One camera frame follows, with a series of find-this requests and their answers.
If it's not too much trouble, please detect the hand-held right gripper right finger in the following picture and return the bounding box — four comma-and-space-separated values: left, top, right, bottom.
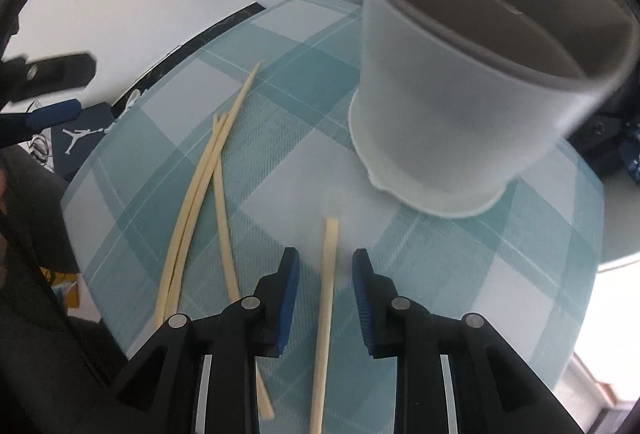
351, 249, 585, 434

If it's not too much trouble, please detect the yellow object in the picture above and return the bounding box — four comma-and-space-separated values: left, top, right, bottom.
49, 271, 81, 313

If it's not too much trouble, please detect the navy bag with white logo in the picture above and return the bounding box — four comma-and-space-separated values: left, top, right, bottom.
49, 104, 119, 183

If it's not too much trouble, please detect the white utensil holder cup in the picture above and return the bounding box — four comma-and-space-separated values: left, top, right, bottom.
347, 0, 640, 220

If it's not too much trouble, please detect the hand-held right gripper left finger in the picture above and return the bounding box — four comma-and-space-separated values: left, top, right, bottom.
107, 246, 301, 434

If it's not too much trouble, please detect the black round table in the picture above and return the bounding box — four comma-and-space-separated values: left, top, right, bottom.
112, 1, 272, 119

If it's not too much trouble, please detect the pale wooden chopstick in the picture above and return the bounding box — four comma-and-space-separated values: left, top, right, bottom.
212, 114, 276, 420
308, 218, 340, 434
165, 61, 262, 311
152, 113, 236, 330

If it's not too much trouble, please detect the dark grey clothing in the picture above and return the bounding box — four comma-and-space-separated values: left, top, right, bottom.
0, 144, 132, 434

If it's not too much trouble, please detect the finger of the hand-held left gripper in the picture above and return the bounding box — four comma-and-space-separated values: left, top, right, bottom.
0, 52, 97, 104
0, 98, 84, 147

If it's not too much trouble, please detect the teal checkered tablecloth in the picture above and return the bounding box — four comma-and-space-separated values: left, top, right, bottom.
60, 0, 604, 434

